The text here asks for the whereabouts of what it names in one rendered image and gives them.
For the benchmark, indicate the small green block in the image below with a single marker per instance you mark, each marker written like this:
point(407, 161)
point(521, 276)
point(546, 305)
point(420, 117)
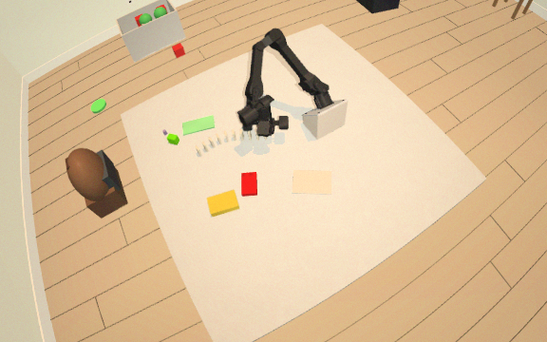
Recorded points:
point(173, 139)

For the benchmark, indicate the red rectangular block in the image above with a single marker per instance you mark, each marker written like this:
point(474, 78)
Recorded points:
point(248, 184)

